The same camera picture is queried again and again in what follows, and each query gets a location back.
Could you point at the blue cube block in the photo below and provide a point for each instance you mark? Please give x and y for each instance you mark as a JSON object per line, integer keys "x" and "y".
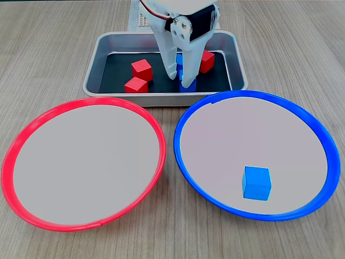
{"x": 192, "y": 86}
{"x": 256, "y": 183}
{"x": 179, "y": 60}

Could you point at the red cube block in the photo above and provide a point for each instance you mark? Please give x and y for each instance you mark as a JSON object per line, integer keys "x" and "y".
{"x": 142, "y": 70}
{"x": 136, "y": 85}
{"x": 208, "y": 63}

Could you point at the silver metal tray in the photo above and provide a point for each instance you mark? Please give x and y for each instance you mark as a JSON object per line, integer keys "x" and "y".
{"x": 240, "y": 78}

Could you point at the black tray liner mat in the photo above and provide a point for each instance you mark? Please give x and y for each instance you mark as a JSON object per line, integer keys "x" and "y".
{"x": 116, "y": 73}

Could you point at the white mesh mat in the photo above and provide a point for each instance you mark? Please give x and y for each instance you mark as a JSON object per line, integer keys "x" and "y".
{"x": 143, "y": 20}

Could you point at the blue-rimmed white dish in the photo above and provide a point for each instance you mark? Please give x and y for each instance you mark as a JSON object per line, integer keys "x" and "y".
{"x": 242, "y": 135}

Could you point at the red-rimmed white dish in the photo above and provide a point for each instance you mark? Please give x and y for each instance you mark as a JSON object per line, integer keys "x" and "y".
{"x": 86, "y": 164}

